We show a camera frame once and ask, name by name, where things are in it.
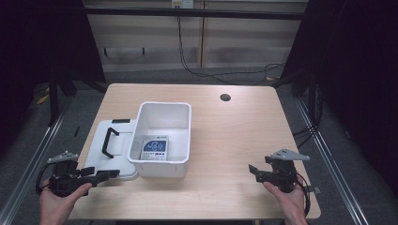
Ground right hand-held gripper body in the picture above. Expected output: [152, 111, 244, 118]
[265, 148, 311, 194]

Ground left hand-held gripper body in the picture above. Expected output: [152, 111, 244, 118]
[47, 150, 98, 198]

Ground white bin lid black handle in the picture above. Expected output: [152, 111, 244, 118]
[84, 118, 139, 182]

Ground white plastic storage bin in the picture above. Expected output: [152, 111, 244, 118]
[127, 101, 192, 179]

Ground person's left hand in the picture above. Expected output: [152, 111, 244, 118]
[38, 182, 94, 225]

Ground person's right hand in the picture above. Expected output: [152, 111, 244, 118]
[262, 181, 310, 225]

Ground white and blue packet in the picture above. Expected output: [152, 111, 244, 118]
[140, 134, 170, 161]

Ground yellow floor tape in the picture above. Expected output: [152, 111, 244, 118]
[36, 93, 51, 106]

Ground black curtain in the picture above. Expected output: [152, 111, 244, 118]
[280, 0, 398, 198]
[0, 0, 107, 158]

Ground black horizontal metal bar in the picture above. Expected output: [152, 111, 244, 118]
[84, 7, 310, 22]

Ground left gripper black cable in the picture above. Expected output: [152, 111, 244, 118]
[35, 162, 55, 197]

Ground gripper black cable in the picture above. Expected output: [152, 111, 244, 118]
[293, 172, 312, 218]
[35, 162, 55, 197]

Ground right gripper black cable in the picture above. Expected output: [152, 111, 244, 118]
[293, 172, 312, 218]

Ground metal floor rail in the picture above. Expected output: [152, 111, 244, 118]
[295, 97, 372, 225]
[0, 104, 71, 225]

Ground black floor cables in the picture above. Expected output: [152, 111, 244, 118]
[291, 83, 323, 150]

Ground black wall cable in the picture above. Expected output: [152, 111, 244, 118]
[176, 15, 286, 86]

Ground white wall power outlet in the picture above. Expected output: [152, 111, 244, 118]
[171, 0, 195, 9]

